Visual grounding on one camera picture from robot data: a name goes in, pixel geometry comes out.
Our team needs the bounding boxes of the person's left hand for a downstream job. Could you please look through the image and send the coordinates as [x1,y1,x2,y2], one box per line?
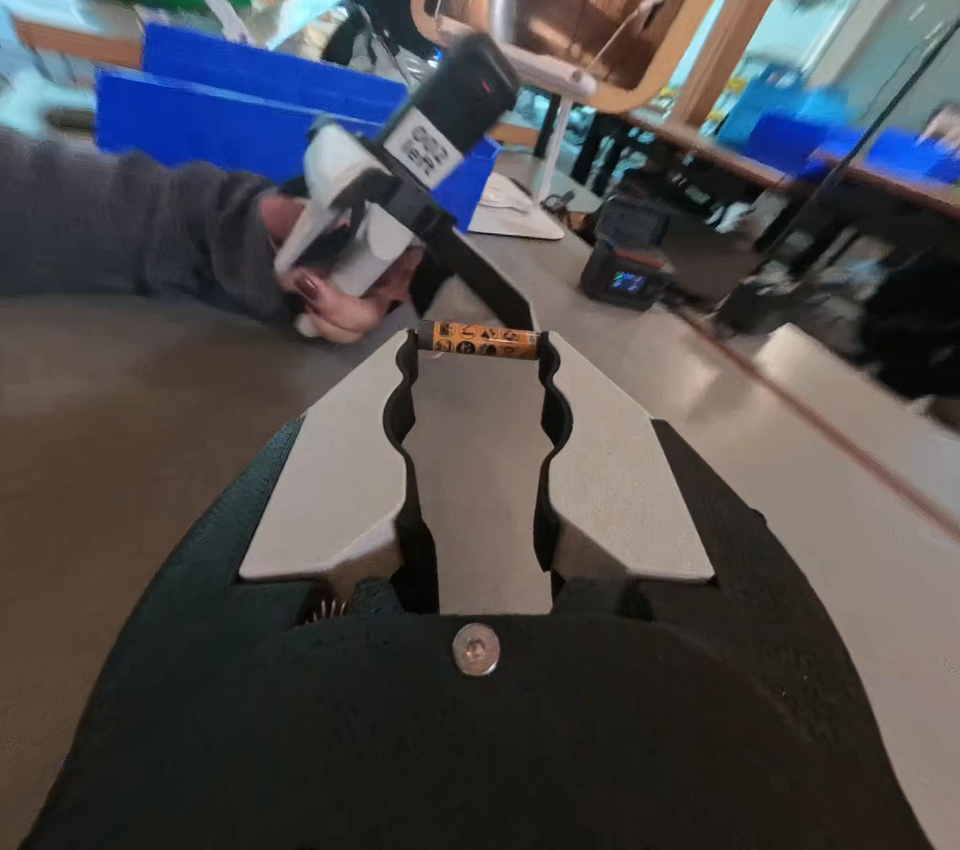
[258,192,426,345]

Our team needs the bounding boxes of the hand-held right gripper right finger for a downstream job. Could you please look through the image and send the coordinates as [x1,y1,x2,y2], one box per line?
[534,331,715,613]

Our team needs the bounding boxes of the person's left forearm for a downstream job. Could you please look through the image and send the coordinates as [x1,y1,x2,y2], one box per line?
[0,126,290,322]

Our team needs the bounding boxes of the orange battery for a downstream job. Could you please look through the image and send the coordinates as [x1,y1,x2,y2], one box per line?
[417,319,543,362]

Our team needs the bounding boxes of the brown-topped desk black legs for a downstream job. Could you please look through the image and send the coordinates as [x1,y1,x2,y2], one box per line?
[622,107,960,221]

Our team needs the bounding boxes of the wood-framed panel on stand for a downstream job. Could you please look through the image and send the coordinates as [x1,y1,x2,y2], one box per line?
[411,0,774,242]

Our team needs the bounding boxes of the light blue tool caddy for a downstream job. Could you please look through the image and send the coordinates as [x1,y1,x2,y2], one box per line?
[716,64,849,150]

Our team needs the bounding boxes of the black power station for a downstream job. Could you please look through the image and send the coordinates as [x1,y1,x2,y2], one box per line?
[579,193,676,313]

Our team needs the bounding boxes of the light on black tripod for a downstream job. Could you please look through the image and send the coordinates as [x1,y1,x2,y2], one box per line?
[757,17,960,281]

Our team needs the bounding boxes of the dark blue plastic bin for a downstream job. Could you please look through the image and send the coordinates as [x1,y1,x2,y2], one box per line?
[742,111,960,187]

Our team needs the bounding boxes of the large blue plastic bin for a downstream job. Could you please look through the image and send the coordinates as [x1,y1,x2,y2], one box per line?
[93,21,502,232]

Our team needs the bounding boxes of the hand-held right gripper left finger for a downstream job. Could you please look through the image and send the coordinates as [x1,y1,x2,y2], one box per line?
[238,328,441,615]

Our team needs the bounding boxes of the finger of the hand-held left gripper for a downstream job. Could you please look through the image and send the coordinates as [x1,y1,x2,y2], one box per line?
[408,222,540,334]

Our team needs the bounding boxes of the wooden post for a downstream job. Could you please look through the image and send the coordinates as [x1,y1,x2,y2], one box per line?
[671,0,834,127]

